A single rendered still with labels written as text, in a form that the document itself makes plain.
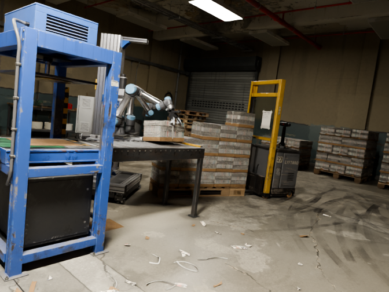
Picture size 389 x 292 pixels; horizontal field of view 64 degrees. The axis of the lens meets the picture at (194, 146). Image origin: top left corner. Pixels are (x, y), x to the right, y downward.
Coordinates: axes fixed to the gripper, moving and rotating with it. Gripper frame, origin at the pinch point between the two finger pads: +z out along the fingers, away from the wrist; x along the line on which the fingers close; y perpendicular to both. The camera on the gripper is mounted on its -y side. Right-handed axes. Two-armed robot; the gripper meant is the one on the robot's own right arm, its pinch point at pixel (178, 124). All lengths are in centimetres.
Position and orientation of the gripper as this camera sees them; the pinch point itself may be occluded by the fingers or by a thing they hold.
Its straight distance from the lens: 343.4
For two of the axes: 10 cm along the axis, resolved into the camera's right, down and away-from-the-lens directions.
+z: 3.2, 9.0, -2.8
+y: -6.7, 4.3, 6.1
